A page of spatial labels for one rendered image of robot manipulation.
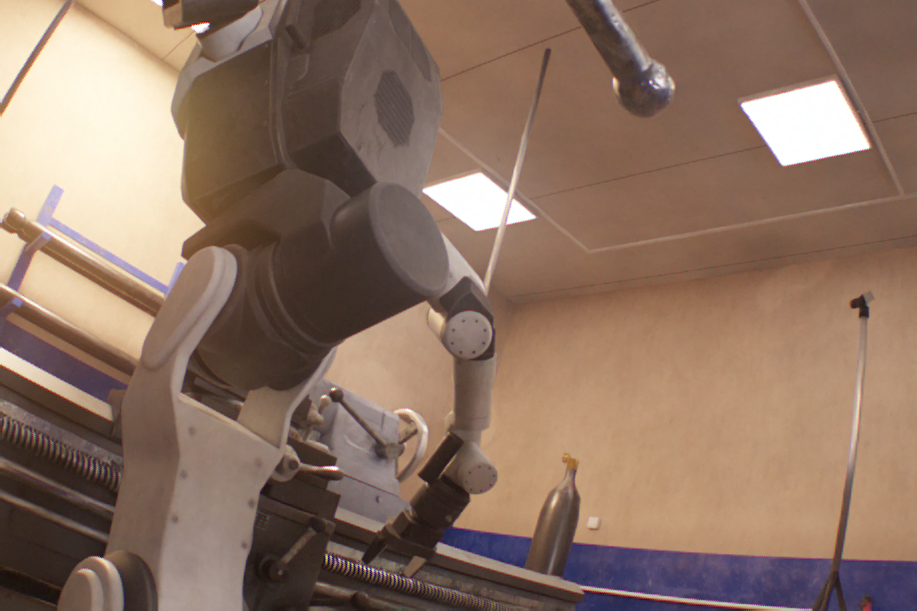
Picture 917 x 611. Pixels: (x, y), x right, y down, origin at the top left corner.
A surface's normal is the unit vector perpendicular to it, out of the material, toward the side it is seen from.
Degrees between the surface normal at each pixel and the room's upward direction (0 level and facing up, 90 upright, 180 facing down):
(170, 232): 90
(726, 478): 90
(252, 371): 157
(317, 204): 90
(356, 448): 68
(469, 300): 120
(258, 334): 140
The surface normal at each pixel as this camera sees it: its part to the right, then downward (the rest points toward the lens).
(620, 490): -0.69, -0.47
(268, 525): 0.67, -0.12
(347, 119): 0.89, -0.08
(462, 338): 0.23, 0.21
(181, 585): 0.80, -0.44
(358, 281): -0.26, 0.41
